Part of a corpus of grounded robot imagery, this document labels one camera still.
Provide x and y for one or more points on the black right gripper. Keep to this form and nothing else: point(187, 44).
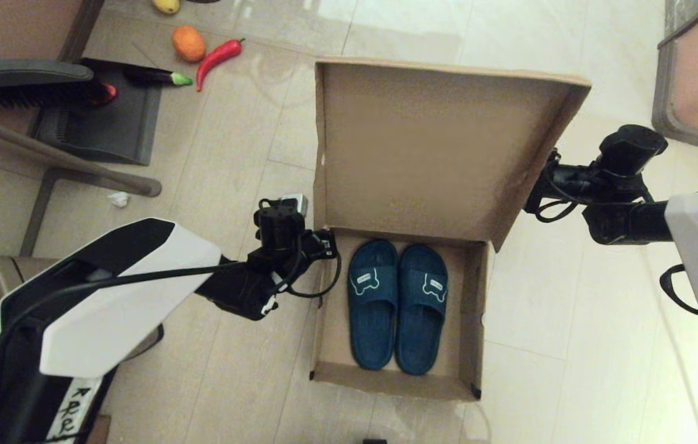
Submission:
point(626, 154)

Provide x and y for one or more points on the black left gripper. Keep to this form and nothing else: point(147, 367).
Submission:
point(281, 234)

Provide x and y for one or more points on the dark blue bear-print slipper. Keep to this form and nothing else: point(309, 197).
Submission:
point(372, 320)
point(420, 327)

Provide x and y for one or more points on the brown cardboard shoe box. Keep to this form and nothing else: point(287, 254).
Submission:
point(423, 148)

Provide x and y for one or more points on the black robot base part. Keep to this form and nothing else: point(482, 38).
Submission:
point(374, 441)

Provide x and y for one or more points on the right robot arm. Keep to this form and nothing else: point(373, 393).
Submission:
point(694, 246)

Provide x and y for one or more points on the crumpled white paper ball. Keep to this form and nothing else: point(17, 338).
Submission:
point(119, 198)

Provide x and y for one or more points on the red toy chili pepper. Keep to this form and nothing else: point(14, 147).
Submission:
point(216, 57)

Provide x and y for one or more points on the dark grey dustpan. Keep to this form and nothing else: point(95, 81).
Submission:
point(114, 129)

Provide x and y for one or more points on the purple toy eggplant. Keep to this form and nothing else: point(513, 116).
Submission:
point(151, 75)

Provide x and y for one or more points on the orange toy fruit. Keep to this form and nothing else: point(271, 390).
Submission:
point(188, 43)

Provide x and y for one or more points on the small red toy vegetable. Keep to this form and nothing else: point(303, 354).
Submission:
point(108, 94)

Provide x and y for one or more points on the yellow toy fruit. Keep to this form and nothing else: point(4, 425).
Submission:
point(166, 5)

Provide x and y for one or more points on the brown plastic trash bin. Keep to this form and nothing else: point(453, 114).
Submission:
point(0, 268)

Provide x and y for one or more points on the dark grey broom brush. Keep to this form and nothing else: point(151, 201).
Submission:
point(28, 77)

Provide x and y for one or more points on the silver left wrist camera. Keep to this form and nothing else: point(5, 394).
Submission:
point(295, 203)

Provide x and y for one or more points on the brown metal chair frame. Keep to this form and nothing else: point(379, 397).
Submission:
point(78, 161)

